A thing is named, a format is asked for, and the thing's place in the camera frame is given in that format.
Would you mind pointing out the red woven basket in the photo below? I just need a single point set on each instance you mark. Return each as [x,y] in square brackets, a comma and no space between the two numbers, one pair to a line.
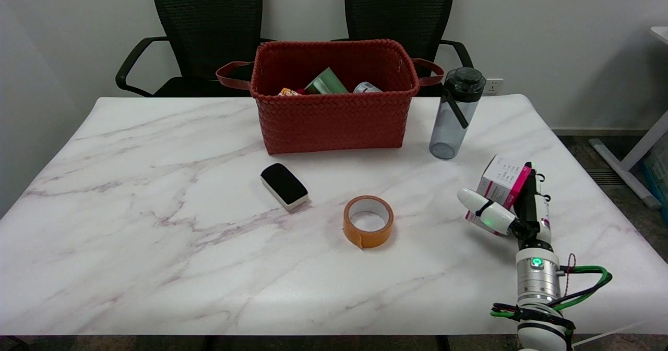
[334,116]

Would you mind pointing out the green carton box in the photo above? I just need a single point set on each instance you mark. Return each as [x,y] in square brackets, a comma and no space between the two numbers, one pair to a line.
[326,84]

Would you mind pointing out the blue storage bin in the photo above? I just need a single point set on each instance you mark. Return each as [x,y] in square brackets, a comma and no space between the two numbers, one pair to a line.
[658,179]

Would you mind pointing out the orange snack packet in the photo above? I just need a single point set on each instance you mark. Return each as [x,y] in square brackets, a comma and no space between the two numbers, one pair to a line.
[288,92]

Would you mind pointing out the orange tape roll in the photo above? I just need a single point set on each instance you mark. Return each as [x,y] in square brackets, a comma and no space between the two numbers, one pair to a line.
[365,236]

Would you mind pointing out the white and pink paper box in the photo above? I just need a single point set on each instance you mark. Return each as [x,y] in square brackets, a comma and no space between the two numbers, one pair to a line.
[502,181]

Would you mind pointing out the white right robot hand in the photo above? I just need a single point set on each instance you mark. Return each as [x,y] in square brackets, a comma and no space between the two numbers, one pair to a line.
[490,213]

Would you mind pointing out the grey water bottle black lid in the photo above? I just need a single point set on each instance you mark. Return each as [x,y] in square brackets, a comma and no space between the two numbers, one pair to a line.
[451,121]

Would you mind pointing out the black mesh office chair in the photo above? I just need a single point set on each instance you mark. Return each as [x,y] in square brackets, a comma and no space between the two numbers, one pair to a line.
[209,22]
[399,12]

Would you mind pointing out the white desk frame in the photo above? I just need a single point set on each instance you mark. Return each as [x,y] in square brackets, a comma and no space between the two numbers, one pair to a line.
[639,155]

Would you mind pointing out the black whiteboard eraser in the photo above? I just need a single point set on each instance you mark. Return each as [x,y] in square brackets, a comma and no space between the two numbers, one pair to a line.
[283,184]

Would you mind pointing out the white wall socket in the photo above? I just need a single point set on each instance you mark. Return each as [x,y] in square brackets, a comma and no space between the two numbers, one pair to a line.
[493,86]

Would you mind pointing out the silver tin can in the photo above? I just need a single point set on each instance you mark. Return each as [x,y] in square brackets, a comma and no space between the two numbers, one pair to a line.
[367,87]

